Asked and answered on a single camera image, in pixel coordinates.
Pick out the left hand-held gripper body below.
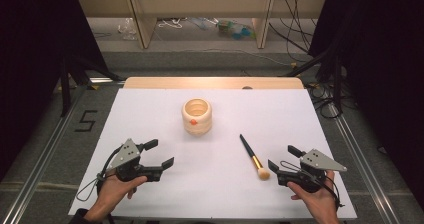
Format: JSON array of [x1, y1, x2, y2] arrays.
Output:
[[108, 138, 164, 183]]

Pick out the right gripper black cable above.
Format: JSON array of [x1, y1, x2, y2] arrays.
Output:
[[279, 160, 345, 209]]

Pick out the cream ringed brush holder cup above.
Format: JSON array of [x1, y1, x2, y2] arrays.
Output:
[[181, 98, 213, 137]]

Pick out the hanging black cables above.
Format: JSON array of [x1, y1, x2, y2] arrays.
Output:
[[268, 0, 322, 64]]

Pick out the black stand legs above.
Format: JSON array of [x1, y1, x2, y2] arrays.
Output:
[[59, 55, 125, 118], [282, 48, 345, 114]]

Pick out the aluminium floor rail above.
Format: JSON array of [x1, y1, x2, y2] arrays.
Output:
[[0, 77, 126, 224], [327, 102, 403, 224]]

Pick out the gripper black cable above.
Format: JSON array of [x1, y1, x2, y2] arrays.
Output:
[[75, 144, 125, 202], [279, 160, 345, 209]]

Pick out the wooden table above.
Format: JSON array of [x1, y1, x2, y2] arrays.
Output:
[[123, 76, 305, 91]]

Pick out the clear plastic bag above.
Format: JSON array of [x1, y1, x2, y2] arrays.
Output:
[[117, 17, 139, 41]]

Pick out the coiled white cord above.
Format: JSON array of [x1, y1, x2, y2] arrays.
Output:
[[157, 17, 188, 30]]

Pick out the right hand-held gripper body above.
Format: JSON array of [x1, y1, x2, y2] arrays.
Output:
[[276, 148, 348, 194]]

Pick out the white table sheet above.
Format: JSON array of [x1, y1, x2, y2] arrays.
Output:
[[68, 88, 358, 220]]

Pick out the black cable bundle on floor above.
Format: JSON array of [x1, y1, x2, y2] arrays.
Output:
[[305, 81, 344, 120]]

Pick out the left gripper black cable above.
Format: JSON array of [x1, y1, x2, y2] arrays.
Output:
[[75, 144, 125, 202]]

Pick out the black curtain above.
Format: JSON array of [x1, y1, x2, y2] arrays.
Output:
[[0, 0, 109, 182], [308, 0, 424, 212]]

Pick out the green and blue plastic packaging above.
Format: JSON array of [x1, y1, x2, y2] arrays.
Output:
[[215, 18, 257, 41]]

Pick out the beige wooden shelf unit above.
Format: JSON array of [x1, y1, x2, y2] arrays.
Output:
[[75, 0, 329, 50]]

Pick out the person's right hand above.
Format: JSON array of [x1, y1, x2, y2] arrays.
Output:
[[287, 170, 338, 216]]

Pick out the person's left hand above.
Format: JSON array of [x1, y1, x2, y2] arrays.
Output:
[[95, 175, 148, 216]]

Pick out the gold and black makeup brush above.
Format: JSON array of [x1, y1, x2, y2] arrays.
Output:
[[239, 133, 271, 182]]

